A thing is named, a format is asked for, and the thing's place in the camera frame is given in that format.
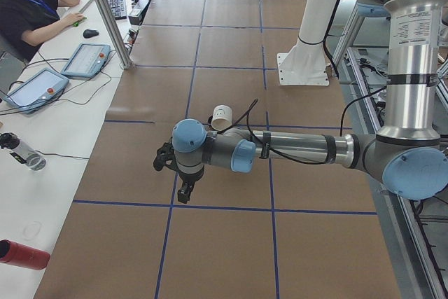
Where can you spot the aluminium side rail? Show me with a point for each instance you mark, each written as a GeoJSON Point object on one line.
{"type": "Point", "coordinates": [404, 156]}

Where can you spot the red bottle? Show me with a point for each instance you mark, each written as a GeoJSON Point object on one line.
{"type": "Point", "coordinates": [13, 253]}

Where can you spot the blue teach pendant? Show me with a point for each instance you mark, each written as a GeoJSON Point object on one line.
{"type": "Point", "coordinates": [40, 90]}
{"type": "Point", "coordinates": [86, 61]}

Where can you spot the white camera stand post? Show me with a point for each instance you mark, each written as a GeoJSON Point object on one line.
{"type": "Point", "coordinates": [305, 63]}

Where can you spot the black keyboard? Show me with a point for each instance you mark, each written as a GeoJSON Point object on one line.
{"type": "Point", "coordinates": [118, 9]}

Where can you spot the white smiley face mug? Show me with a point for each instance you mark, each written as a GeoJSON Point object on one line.
{"type": "Point", "coordinates": [221, 117]}

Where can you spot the near blue teach pendant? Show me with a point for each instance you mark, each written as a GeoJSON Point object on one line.
{"type": "Point", "coordinates": [40, 90]}

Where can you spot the clear water bottle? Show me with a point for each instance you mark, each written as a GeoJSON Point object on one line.
{"type": "Point", "coordinates": [22, 152]}

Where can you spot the far blue teach pendant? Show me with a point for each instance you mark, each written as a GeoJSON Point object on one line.
{"type": "Point", "coordinates": [86, 61]}

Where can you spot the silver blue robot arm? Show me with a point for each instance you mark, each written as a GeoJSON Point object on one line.
{"type": "Point", "coordinates": [415, 28]}

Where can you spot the black computer mouse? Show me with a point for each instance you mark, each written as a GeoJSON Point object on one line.
{"type": "Point", "coordinates": [89, 33]}

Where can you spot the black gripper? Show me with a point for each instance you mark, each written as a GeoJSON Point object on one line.
{"type": "Point", "coordinates": [189, 178]}

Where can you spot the aluminium frame post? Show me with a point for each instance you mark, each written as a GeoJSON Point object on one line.
{"type": "Point", "coordinates": [114, 33]}

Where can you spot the seated person in black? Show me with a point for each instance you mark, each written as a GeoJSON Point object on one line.
{"type": "Point", "coordinates": [27, 24]}

